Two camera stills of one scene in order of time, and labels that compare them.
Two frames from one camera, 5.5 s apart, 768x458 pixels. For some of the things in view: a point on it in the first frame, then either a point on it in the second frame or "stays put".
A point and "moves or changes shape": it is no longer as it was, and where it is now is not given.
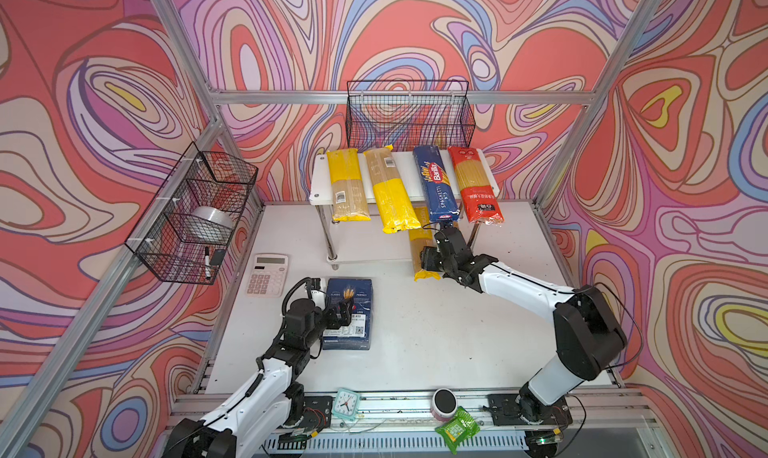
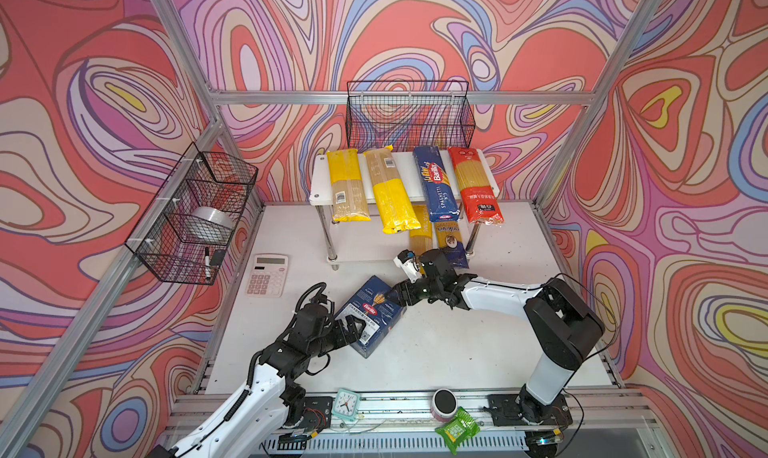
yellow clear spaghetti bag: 349,198 stays put
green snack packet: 458,429 stays put
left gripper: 343,316 → 340,339
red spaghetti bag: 480,202 stays put
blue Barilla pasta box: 356,335 moves or changes shape
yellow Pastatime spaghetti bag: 420,238 stays put
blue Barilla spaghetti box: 441,199 stays put
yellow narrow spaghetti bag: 395,207 stays put
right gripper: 428,254 → 402,288
